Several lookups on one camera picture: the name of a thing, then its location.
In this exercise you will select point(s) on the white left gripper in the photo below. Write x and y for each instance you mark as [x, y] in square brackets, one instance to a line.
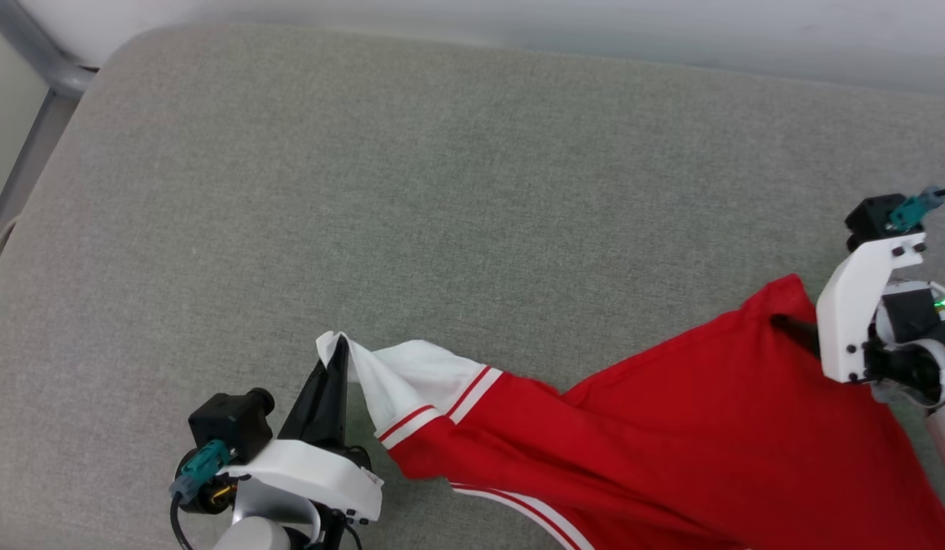
[312, 473]

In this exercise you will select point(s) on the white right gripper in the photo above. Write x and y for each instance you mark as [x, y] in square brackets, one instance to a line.
[846, 321]

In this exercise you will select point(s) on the red garment with white sleeves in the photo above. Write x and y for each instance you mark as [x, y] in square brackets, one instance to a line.
[671, 428]

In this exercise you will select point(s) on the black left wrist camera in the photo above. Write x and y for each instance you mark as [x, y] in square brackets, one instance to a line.
[231, 424]

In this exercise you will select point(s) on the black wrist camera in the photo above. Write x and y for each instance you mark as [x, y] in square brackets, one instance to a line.
[231, 424]
[873, 218]

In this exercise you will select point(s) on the teal left camera connector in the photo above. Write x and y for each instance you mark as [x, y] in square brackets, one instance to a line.
[201, 470]

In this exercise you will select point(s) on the teal camera connector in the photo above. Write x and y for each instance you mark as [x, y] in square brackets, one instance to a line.
[911, 210]
[201, 470]

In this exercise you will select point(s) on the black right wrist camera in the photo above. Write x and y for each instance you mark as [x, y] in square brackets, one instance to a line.
[873, 218]

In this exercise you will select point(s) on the teal right camera connector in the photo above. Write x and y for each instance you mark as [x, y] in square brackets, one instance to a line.
[911, 210]

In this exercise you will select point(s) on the grey metal tube frame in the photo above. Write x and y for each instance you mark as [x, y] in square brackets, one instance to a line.
[63, 79]

